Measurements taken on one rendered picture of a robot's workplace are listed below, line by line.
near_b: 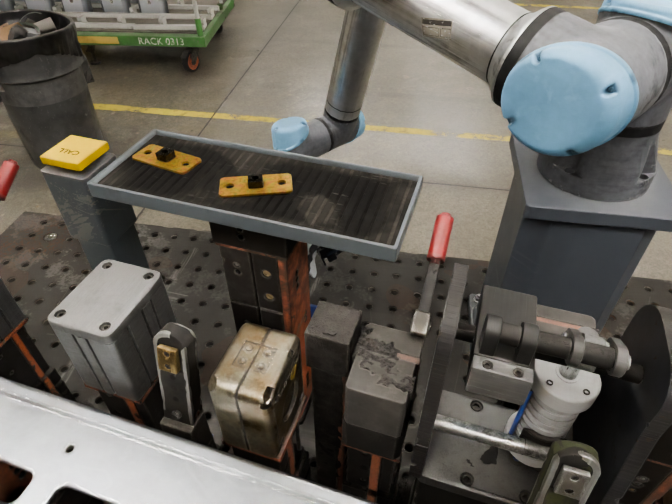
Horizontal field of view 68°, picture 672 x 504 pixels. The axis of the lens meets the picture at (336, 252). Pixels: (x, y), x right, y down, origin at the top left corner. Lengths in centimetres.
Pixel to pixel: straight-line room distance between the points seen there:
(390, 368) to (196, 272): 74
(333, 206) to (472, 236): 187
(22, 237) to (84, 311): 89
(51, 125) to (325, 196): 248
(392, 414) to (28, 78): 256
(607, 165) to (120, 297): 60
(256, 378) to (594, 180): 50
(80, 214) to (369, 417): 47
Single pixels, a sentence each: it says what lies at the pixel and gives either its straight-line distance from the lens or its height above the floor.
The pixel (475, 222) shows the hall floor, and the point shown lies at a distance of 249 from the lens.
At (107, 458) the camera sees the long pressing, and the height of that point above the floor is 100.
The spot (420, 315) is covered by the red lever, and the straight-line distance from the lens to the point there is 53.
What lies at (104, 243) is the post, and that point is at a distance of 77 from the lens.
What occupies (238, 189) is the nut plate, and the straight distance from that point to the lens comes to 59.
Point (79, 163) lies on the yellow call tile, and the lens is 71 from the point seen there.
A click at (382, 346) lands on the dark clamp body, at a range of 53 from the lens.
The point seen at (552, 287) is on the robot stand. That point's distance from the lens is 83.
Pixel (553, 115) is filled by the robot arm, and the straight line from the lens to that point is 57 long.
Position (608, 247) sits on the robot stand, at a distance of 79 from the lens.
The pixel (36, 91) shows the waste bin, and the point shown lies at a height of 47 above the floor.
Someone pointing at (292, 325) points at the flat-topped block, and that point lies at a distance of 70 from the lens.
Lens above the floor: 149
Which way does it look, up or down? 42 degrees down
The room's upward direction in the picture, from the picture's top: straight up
